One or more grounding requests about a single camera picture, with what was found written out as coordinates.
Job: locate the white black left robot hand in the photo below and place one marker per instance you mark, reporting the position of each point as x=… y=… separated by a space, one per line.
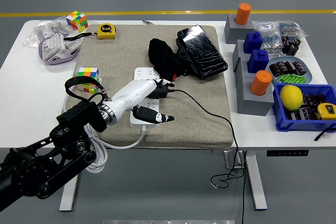
x=131 y=94

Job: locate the black power adapter plug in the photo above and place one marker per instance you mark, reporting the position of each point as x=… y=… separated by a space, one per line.
x=161 y=93

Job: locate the white power strip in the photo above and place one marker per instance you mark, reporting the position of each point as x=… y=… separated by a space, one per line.
x=143 y=73

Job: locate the grey-brown fabric mat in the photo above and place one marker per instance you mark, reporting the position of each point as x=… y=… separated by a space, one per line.
x=126 y=48

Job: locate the colourful puzzle cube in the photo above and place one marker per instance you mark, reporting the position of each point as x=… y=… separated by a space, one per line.
x=76 y=20
x=88 y=73

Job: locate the crumpled black cloth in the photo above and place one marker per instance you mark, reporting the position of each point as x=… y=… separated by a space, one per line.
x=160 y=53

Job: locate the black plastic holder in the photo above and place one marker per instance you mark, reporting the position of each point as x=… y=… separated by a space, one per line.
x=182 y=53

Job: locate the yellow tape measure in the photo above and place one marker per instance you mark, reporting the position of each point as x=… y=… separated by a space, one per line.
x=326 y=111
x=106 y=31

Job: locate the small silver pen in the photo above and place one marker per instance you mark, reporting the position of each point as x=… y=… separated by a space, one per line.
x=147 y=21

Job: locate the purple shallow tray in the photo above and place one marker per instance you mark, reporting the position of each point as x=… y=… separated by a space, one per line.
x=56 y=62

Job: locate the glossy black case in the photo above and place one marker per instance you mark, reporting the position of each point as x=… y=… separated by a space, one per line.
x=203 y=51

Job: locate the white plastic socket parts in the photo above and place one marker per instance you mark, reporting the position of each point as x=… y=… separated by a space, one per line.
x=53 y=45

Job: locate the clear bag of white parts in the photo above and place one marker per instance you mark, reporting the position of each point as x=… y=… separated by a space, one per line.
x=43 y=30

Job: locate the grey block with hole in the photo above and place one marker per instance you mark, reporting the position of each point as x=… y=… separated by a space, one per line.
x=252 y=106
x=237 y=53
x=235 y=32
x=240 y=69

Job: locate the white table leg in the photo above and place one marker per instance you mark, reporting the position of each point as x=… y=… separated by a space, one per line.
x=258 y=187
x=67 y=197

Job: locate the orange cylinder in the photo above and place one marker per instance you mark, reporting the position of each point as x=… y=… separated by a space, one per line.
x=260 y=82
x=242 y=14

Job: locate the blue square peg block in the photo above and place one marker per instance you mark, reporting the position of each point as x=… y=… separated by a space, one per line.
x=252 y=42
x=258 y=61

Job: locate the dark cylindrical capacitor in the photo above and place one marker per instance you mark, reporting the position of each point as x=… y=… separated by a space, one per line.
x=290 y=66
x=299 y=68
x=275 y=69
x=281 y=66

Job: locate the clear bag of small parts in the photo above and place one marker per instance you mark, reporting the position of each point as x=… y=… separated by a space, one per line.
x=266 y=33

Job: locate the yellow lemon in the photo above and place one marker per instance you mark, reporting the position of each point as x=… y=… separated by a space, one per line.
x=291 y=97

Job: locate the green plastic pieces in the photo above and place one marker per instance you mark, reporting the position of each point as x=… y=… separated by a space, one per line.
x=291 y=78

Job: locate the dark capacitors heap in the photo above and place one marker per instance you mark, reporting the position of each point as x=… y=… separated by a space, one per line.
x=309 y=103
x=291 y=45

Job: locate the black table control panel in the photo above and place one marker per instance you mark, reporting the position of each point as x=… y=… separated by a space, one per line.
x=287 y=153

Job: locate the clear bag of blue rings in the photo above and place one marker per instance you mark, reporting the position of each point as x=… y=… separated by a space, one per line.
x=291 y=28

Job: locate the blue plastic bin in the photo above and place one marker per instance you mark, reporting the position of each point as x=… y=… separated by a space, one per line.
x=302 y=126

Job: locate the grey-blue oval plate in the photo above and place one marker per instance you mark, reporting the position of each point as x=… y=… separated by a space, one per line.
x=309 y=75

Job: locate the silver metal bracket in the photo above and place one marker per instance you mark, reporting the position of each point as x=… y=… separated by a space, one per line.
x=228 y=159

